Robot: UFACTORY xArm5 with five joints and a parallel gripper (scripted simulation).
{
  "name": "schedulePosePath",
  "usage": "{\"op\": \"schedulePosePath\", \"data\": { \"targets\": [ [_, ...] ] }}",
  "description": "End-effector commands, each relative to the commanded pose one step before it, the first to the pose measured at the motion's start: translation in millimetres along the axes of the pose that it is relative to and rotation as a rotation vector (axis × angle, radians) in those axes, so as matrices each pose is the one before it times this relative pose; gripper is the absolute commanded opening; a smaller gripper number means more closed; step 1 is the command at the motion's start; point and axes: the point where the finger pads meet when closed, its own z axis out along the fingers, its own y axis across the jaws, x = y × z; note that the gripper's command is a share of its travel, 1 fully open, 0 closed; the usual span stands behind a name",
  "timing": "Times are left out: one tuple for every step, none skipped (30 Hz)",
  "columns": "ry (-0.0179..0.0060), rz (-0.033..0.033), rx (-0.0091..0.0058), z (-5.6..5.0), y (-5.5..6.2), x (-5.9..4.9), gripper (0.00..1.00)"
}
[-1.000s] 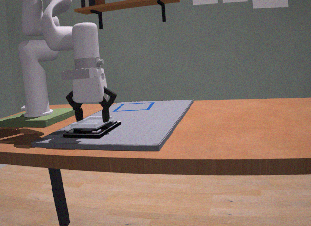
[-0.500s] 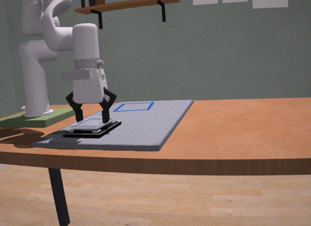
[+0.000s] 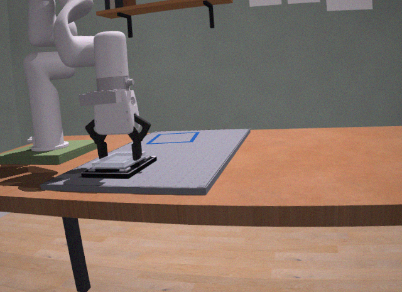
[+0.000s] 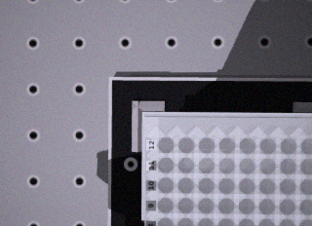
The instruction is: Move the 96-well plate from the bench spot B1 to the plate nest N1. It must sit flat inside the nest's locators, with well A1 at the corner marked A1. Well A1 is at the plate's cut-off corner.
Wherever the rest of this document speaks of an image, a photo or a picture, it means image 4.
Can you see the grey perforated base plate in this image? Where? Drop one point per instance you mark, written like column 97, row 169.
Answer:
column 56, row 57

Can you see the black plate nest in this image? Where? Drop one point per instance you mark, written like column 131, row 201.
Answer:
column 130, row 96

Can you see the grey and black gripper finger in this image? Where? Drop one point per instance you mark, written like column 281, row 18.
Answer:
column 135, row 221

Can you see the white well plate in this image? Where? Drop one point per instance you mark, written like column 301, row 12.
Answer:
column 226, row 169

